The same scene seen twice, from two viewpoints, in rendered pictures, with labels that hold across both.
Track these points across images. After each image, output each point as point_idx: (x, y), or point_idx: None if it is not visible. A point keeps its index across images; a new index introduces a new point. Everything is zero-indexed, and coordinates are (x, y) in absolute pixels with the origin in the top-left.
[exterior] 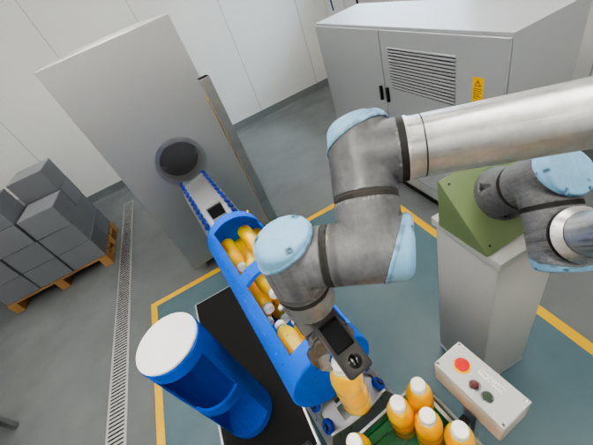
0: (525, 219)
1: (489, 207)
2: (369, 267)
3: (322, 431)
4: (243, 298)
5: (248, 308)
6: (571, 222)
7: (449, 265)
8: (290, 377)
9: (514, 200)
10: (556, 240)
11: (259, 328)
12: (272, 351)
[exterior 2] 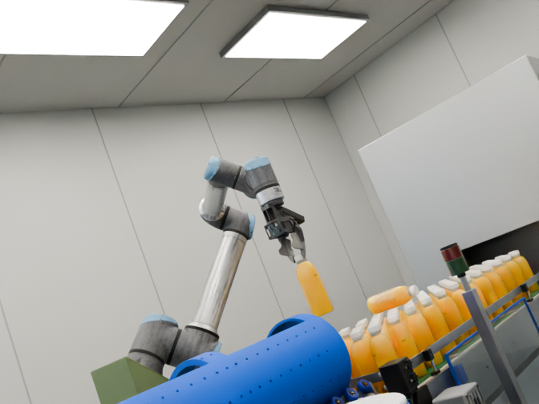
0: (181, 344)
1: (155, 369)
2: None
3: None
4: (243, 361)
5: (257, 357)
6: (199, 317)
7: None
8: (322, 322)
9: (162, 351)
10: (206, 326)
11: (282, 345)
12: (304, 337)
